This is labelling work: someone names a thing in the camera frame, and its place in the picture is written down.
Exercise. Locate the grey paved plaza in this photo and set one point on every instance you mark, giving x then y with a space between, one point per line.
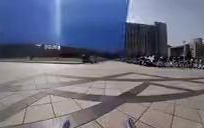
100 90

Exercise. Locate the large dark office building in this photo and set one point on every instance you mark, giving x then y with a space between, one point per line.
146 40

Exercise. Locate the row of parked scooters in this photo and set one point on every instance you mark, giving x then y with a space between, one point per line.
163 62

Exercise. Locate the robot's own part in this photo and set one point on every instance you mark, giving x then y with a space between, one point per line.
130 122
66 123

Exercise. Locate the long low dark building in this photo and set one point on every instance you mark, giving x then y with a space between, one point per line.
23 51

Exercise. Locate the group of low buildings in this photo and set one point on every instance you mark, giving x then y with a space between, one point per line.
195 49

